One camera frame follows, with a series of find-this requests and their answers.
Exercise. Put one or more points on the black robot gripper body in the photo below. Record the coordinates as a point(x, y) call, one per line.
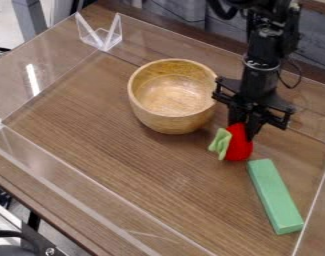
point(255, 92)

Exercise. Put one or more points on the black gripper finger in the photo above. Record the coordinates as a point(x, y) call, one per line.
point(255, 123)
point(238, 114)

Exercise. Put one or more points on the red felt fruit green leaf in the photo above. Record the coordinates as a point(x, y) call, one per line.
point(231, 143)

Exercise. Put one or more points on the light wooden bowl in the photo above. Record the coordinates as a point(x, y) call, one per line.
point(171, 95)

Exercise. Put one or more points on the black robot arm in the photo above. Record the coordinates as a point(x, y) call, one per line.
point(274, 36)

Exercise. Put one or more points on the green rectangular block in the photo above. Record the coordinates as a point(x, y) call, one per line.
point(275, 196)

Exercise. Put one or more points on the black equipment under table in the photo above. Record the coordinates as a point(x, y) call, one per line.
point(21, 239)

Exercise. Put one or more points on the clear acrylic enclosure wall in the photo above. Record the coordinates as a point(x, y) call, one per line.
point(128, 191)

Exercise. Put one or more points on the clear acrylic corner bracket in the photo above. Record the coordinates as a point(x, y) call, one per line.
point(100, 38)

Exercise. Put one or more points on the grey post behind table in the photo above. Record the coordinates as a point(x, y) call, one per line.
point(31, 16)

